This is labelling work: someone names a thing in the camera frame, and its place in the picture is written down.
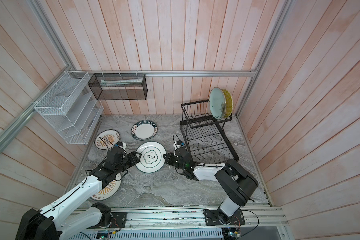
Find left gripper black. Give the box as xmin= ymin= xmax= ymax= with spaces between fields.
xmin=115 ymin=151 xmax=143 ymax=174

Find white plate dark rim characters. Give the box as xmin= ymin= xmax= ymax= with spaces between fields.
xmin=136 ymin=142 xmax=166 ymax=174

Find white plate green lettered rim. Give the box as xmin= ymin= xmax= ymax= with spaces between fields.
xmin=131 ymin=120 xmax=158 ymax=141

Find orange sunburst plate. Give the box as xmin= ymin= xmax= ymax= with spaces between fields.
xmin=94 ymin=130 xmax=120 ymax=150
xmin=91 ymin=173 xmax=122 ymax=201

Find mint green flower plate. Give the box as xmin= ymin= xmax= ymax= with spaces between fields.
xmin=209 ymin=87 xmax=226 ymax=121

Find yellow woven round plate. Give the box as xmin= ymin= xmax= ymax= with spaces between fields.
xmin=222 ymin=89 xmax=234 ymax=118

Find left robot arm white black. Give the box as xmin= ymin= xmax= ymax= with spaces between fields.
xmin=16 ymin=144 xmax=141 ymax=240

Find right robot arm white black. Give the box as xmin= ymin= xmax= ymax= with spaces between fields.
xmin=163 ymin=147 xmax=259 ymax=226

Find black two-tier dish rack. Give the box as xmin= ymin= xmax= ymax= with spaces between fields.
xmin=180 ymin=100 xmax=239 ymax=164

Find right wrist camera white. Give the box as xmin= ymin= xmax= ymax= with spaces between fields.
xmin=174 ymin=140 xmax=185 ymax=152

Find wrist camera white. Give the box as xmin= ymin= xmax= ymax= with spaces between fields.
xmin=174 ymin=140 xmax=185 ymax=152
xmin=114 ymin=142 xmax=127 ymax=151

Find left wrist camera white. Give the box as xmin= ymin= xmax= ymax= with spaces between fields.
xmin=114 ymin=142 xmax=127 ymax=151

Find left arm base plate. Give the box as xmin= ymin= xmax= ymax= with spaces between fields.
xmin=109 ymin=212 xmax=128 ymax=229

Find black mesh wall basket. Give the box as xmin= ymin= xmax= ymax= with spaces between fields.
xmin=89 ymin=73 xmax=148 ymax=101

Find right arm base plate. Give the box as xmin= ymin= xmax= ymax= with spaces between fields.
xmin=203 ymin=209 xmax=245 ymax=226

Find white wire mesh shelf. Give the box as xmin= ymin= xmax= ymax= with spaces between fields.
xmin=35 ymin=71 xmax=104 ymax=145

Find horizontal aluminium frame bar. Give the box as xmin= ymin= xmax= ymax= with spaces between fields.
xmin=84 ymin=70 xmax=257 ymax=77

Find aluminium mounting rail base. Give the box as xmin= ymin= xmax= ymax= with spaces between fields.
xmin=62 ymin=205 xmax=289 ymax=240

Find left aluminium frame bar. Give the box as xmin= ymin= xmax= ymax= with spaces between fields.
xmin=0 ymin=66 xmax=73 ymax=154

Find right aluminium frame post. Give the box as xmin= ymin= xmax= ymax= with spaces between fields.
xmin=235 ymin=0 xmax=296 ymax=118

